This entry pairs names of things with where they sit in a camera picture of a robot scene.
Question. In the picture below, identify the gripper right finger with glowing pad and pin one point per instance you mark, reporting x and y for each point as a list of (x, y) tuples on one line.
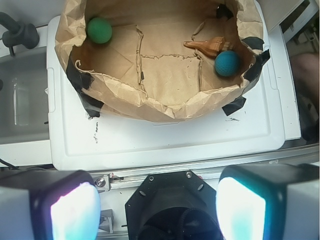
[(269, 202)]

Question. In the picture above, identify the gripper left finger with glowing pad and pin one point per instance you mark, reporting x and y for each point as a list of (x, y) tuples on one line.
[(48, 205)]

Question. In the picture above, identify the green ball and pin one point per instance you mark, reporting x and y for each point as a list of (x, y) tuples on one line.
[(99, 30)]

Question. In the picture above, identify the blue dimpled ball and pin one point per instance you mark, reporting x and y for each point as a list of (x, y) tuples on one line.
[(227, 63)]

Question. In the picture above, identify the white plastic bin lid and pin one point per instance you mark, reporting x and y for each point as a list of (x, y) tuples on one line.
[(111, 141)]

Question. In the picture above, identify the clear plastic container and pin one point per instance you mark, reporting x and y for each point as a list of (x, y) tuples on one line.
[(24, 104)]

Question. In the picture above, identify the black tape strip left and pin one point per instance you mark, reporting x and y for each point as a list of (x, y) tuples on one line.
[(80, 81)]

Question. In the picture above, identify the black tape strip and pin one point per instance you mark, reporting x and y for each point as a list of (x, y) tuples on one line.
[(252, 74), (80, 81)]

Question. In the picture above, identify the black tape strip right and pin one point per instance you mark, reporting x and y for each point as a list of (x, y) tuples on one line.
[(252, 74)]

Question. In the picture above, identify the brown spiral seashell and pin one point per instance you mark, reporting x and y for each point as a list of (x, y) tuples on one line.
[(212, 47)]

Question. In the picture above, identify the brown paper bag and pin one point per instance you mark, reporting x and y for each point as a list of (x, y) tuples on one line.
[(144, 71)]

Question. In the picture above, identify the black clamp knob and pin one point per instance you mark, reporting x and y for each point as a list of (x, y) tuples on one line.
[(18, 33)]

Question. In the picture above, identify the white appliance at right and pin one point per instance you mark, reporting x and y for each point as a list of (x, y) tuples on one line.
[(283, 20)]

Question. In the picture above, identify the black octagonal mount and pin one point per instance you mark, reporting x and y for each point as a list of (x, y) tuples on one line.
[(173, 206)]

